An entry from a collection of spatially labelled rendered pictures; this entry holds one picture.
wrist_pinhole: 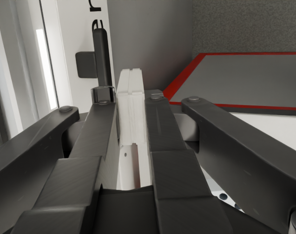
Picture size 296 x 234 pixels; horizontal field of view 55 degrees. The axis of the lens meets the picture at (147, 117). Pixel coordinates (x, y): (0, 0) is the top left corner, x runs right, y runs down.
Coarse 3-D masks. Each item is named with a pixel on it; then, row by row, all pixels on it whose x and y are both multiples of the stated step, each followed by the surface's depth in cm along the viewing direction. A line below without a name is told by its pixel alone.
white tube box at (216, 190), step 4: (208, 180) 47; (212, 180) 47; (208, 184) 46; (212, 184) 45; (216, 184) 45; (212, 188) 44; (216, 188) 44; (220, 188) 44; (212, 192) 44; (216, 192) 44; (220, 192) 44; (224, 192) 43; (220, 196) 45; (224, 196) 45; (228, 196) 43; (224, 200) 44; (228, 200) 44; (232, 200) 43; (232, 204) 44; (236, 204) 45; (240, 208) 44
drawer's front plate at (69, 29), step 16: (48, 0) 27; (64, 0) 28; (80, 0) 30; (96, 0) 34; (48, 16) 27; (64, 16) 28; (80, 16) 31; (96, 16) 34; (48, 32) 28; (64, 32) 28; (80, 32) 31; (64, 48) 28; (80, 48) 31; (64, 64) 29; (112, 64) 39; (64, 80) 29; (80, 80) 31; (96, 80) 35; (112, 80) 39; (64, 96) 30; (80, 96) 32; (80, 112) 32
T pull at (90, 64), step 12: (96, 36) 28; (96, 48) 29; (108, 48) 29; (84, 60) 30; (96, 60) 29; (108, 60) 30; (84, 72) 30; (96, 72) 30; (108, 72) 30; (108, 84) 30
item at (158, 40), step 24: (120, 0) 44; (144, 0) 54; (168, 0) 71; (120, 24) 45; (144, 24) 55; (168, 24) 72; (120, 48) 45; (144, 48) 56; (168, 48) 74; (120, 72) 46; (144, 72) 57; (168, 72) 75; (120, 168) 48
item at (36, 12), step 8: (32, 0) 26; (40, 0) 27; (32, 8) 26; (40, 8) 27; (32, 16) 26; (40, 16) 27; (32, 24) 26; (40, 24) 27; (48, 48) 29; (40, 56) 28; (48, 56) 29; (40, 64) 28; (48, 96) 29; (56, 96) 30; (48, 104) 29; (56, 104) 30
